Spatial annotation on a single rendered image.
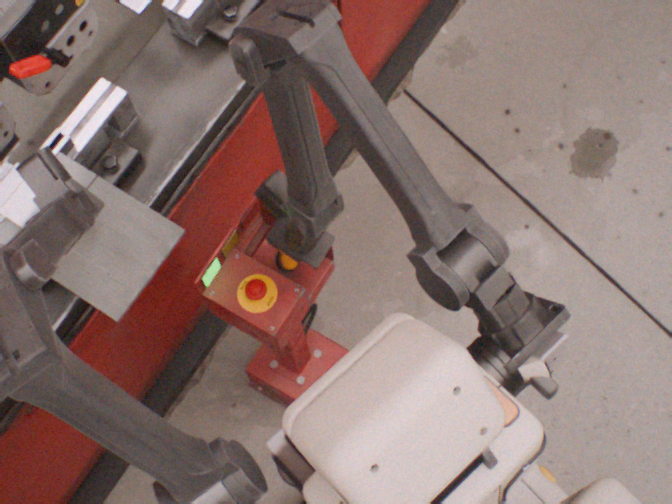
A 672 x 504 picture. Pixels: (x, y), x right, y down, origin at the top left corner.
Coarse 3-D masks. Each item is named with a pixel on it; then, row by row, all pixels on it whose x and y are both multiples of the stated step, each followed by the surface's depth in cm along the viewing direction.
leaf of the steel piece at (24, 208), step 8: (24, 184) 158; (16, 192) 158; (24, 192) 158; (32, 192) 158; (8, 200) 157; (16, 200) 157; (24, 200) 157; (32, 200) 157; (8, 208) 157; (16, 208) 157; (24, 208) 157; (32, 208) 157; (8, 216) 156; (16, 216) 156; (24, 216) 156; (24, 224) 156
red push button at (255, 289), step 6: (252, 282) 171; (258, 282) 171; (264, 282) 171; (246, 288) 171; (252, 288) 171; (258, 288) 171; (264, 288) 171; (246, 294) 171; (252, 294) 170; (258, 294) 170; (264, 294) 170
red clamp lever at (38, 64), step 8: (48, 48) 137; (40, 56) 134; (48, 56) 135; (56, 56) 136; (64, 56) 136; (16, 64) 130; (24, 64) 130; (32, 64) 131; (40, 64) 132; (48, 64) 133; (64, 64) 136; (16, 72) 129; (24, 72) 130; (32, 72) 131; (40, 72) 133
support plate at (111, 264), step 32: (64, 160) 160; (96, 192) 157; (96, 224) 155; (128, 224) 155; (160, 224) 155; (96, 256) 153; (128, 256) 153; (160, 256) 153; (96, 288) 151; (128, 288) 151
